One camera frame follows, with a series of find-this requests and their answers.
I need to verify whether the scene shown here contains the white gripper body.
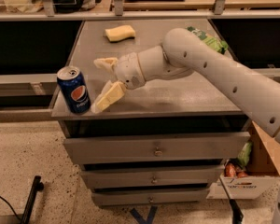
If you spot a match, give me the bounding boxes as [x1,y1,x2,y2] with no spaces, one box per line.
[114,52,146,90]

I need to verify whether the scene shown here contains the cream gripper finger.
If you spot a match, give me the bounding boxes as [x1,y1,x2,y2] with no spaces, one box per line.
[91,81,126,114]
[93,57,118,81]

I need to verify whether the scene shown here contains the blue pepsi can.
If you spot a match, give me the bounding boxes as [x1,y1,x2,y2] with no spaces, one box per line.
[57,66,91,114]

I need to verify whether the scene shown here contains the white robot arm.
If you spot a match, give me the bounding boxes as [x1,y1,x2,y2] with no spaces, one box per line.
[91,28,280,144]

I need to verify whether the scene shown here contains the yellow sponge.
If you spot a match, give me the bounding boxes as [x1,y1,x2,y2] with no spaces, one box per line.
[105,25,135,42]

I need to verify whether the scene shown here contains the grey metal railing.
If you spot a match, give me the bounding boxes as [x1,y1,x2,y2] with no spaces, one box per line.
[0,0,280,21]

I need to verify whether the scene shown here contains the grey drawer cabinet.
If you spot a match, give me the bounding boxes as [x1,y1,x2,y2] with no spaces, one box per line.
[50,18,257,207]

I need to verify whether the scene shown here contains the middle grey drawer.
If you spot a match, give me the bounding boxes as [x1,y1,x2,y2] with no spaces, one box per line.
[81,165,223,189]

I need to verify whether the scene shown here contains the grey drawer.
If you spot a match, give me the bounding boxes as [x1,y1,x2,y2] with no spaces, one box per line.
[91,189,209,206]
[81,165,223,189]
[63,132,250,164]

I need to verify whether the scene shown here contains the bottom grey drawer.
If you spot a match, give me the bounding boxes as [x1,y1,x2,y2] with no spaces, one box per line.
[91,189,209,206]

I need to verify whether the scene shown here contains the black bar on floor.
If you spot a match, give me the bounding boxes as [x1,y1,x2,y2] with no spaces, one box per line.
[21,175,44,224]

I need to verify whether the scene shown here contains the top grey drawer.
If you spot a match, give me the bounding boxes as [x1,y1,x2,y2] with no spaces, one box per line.
[63,132,250,164]

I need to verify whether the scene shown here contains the orange snack packs in box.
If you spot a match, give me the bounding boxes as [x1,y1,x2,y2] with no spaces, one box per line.
[224,163,247,178]

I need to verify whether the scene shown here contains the green snack bag in box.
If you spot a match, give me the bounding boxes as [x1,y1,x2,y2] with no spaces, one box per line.
[237,141,253,167]

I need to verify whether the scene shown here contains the cardboard box with snacks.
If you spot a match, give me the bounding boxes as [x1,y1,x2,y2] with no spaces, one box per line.
[206,121,280,201]

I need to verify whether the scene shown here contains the black cable on floor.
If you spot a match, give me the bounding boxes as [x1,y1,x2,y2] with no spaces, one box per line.
[0,187,22,222]

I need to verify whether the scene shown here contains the black tool handle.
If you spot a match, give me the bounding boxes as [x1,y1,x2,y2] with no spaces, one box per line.
[219,177,244,224]

